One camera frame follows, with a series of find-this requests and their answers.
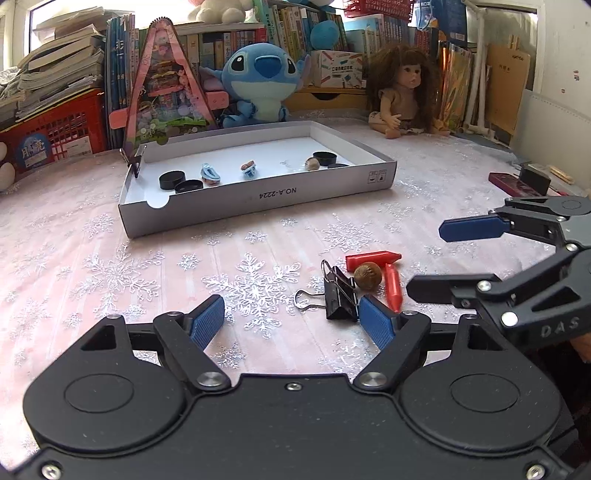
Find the walnut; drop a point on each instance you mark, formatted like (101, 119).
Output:
(313, 163)
(368, 275)

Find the brown cardboard sheet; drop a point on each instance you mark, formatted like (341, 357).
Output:
(508, 92)

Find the blue round plush ball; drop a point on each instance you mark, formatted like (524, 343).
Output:
(328, 36)

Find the small black binder clip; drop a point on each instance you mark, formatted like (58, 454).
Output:
(136, 161)

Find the large black binder clip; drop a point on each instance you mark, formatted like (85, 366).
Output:
(339, 300)

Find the pink triangular toy package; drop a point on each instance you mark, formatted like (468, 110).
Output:
(166, 92)

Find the dark red flat case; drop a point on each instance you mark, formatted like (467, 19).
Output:
(508, 181)

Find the pink snowflake tablecloth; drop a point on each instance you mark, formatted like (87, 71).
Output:
(92, 277)

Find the red crayon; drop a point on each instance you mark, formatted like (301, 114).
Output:
(395, 290)
(369, 259)

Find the small red mesh basket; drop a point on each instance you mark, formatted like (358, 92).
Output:
(378, 7)

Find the brown haired doll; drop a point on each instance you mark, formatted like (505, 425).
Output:
(406, 83)

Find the gold foil wrapping rolls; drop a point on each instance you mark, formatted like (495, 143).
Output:
(457, 83)

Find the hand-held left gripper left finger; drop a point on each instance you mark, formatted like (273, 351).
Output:
(207, 318)

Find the blue cat plush toy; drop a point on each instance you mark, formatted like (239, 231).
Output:
(5, 173)

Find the blue alien plush toy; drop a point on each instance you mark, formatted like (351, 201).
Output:
(258, 78)

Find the stack of papers and books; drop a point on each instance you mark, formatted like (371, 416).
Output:
(60, 60)

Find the black power adapter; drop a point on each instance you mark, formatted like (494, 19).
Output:
(535, 180)

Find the bear printed hair clip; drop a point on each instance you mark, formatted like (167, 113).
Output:
(249, 167)

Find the small black round jar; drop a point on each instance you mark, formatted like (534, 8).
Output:
(324, 158)

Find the blue thin books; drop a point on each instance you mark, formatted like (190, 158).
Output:
(120, 69)

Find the large black round jar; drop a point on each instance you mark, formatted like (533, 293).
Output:
(172, 179)

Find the wooden sticks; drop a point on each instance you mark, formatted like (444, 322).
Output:
(561, 172)

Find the wooden drawer box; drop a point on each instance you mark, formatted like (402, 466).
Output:
(323, 98)

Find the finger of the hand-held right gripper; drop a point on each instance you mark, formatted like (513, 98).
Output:
(452, 288)
(471, 228)

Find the white cardboard box tray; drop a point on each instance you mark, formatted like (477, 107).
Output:
(268, 152)

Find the white printed cardboard box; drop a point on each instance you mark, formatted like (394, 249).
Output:
(337, 69)

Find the large red plastic basket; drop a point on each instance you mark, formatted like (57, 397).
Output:
(60, 134)

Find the clear plastic lid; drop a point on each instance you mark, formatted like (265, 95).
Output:
(286, 163)

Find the light blue hair clip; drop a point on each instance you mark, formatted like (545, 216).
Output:
(210, 173)

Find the blue hanging bag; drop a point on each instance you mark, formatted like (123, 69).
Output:
(438, 18)

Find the white plush toy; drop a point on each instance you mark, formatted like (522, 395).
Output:
(217, 11)

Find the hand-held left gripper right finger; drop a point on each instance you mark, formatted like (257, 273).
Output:
(376, 323)

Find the row of books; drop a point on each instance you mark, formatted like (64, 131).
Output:
(286, 23)

